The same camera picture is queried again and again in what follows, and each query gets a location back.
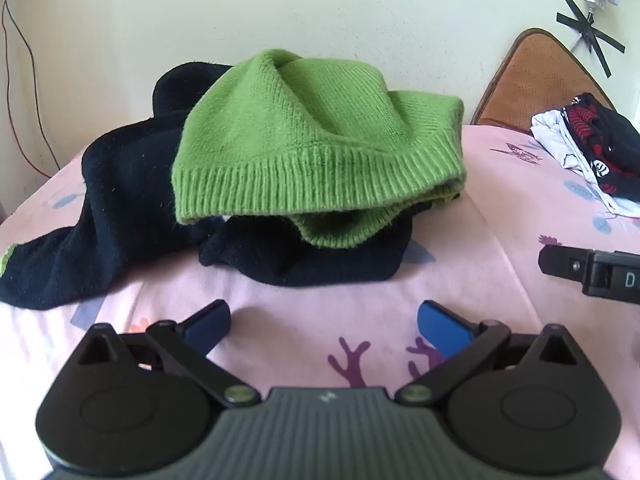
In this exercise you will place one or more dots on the folded black red white clothes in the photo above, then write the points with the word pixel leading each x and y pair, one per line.
pixel 555 135

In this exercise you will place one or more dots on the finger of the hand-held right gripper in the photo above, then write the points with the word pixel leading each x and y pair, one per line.
pixel 560 262

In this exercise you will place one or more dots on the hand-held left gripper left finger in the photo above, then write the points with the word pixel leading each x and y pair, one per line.
pixel 207 327

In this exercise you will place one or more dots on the brown perforated chair back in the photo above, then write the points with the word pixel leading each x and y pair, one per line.
pixel 535 75

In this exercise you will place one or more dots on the green and black knit sweater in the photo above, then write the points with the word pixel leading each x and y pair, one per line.
pixel 300 135

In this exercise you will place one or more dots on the black red printed garment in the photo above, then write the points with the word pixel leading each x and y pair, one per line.
pixel 615 130

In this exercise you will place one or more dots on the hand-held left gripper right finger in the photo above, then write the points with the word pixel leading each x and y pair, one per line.
pixel 442 330

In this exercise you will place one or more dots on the pink tree-print bedsheet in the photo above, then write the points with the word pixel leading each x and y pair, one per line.
pixel 500 270

